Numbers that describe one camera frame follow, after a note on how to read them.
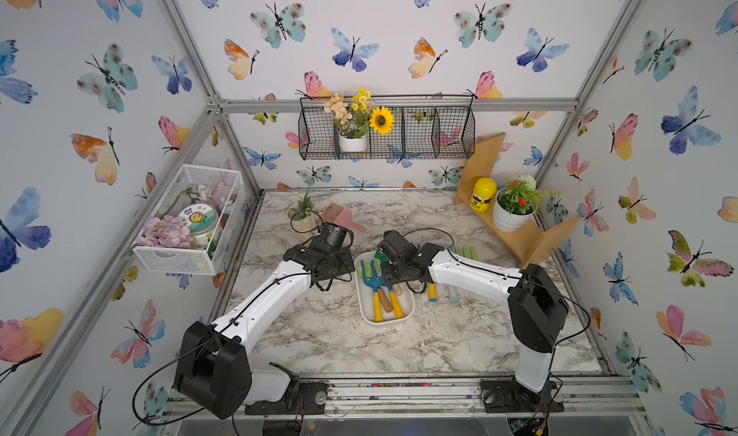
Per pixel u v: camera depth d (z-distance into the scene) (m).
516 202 0.87
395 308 0.88
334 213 1.14
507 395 0.74
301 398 0.73
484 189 0.97
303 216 1.03
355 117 0.86
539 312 0.47
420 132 0.99
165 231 0.60
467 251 1.02
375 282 0.92
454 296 0.90
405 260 0.67
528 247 0.89
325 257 0.59
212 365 0.40
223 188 0.79
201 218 0.66
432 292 0.91
